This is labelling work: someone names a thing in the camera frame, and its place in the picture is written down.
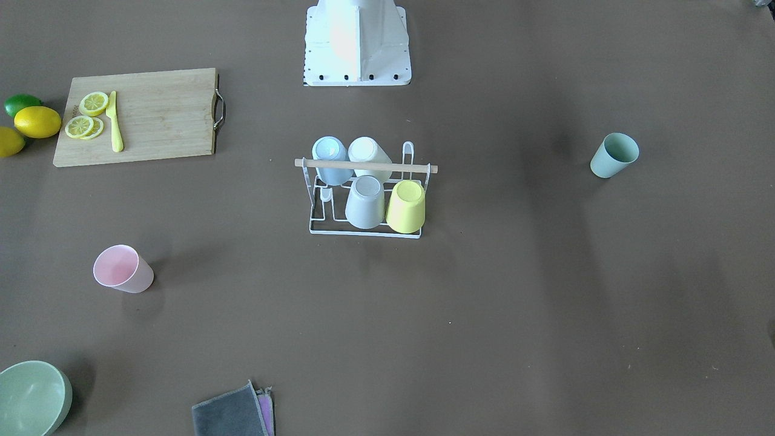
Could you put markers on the green cup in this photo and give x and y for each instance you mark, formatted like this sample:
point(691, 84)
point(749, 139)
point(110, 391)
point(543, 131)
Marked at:
point(616, 152)

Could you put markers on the pink cup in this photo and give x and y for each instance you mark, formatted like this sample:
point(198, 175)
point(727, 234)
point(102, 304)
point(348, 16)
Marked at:
point(121, 267)

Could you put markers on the yellow cup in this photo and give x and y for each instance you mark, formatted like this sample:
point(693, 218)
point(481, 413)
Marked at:
point(406, 210)

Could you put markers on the grey cup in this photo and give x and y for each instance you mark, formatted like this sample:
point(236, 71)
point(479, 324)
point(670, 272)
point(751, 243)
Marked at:
point(365, 207)

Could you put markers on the white cup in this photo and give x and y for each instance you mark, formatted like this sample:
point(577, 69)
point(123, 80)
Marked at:
point(366, 149)

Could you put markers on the light blue cup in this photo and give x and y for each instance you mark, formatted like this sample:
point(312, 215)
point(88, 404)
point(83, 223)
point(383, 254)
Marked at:
point(330, 148)

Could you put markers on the pink cloth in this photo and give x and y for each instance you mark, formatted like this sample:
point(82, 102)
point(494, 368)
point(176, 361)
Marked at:
point(266, 405)

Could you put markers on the wooden cutting board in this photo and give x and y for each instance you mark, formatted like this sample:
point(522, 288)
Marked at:
point(161, 115)

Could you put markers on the grey cloth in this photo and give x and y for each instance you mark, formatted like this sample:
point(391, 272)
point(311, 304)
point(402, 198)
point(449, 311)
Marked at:
point(234, 413)

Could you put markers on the yellow plastic knife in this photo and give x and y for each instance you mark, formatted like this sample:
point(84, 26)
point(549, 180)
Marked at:
point(117, 142)

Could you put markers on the lemon slice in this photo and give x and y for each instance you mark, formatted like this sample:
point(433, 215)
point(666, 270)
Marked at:
point(79, 127)
point(96, 130)
point(93, 104)

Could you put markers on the yellow lemon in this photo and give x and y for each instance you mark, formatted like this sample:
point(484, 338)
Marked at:
point(11, 142)
point(37, 122)

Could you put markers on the green lime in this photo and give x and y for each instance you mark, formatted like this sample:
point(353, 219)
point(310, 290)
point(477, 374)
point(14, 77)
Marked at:
point(18, 102)

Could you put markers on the green bowl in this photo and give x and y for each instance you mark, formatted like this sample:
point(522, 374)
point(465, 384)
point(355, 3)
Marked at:
point(35, 398)

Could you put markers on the white wire cup rack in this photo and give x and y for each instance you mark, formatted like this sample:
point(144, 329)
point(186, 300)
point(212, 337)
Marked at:
point(328, 203)

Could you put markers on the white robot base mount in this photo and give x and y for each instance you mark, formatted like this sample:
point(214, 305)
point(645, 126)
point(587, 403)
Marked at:
point(356, 44)

